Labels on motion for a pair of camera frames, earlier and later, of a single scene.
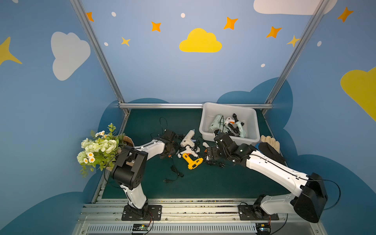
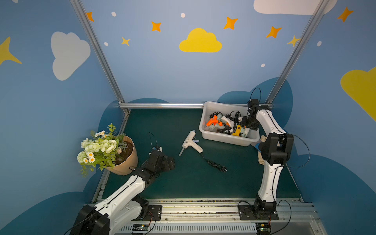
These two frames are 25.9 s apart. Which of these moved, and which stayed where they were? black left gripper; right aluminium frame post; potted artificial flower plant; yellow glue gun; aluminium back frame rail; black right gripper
Moved: yellow glue gun; black right gripper; black left gripper
Stayed: right aluminium frame post; aluminium back frame rail; potted artificial flower plant
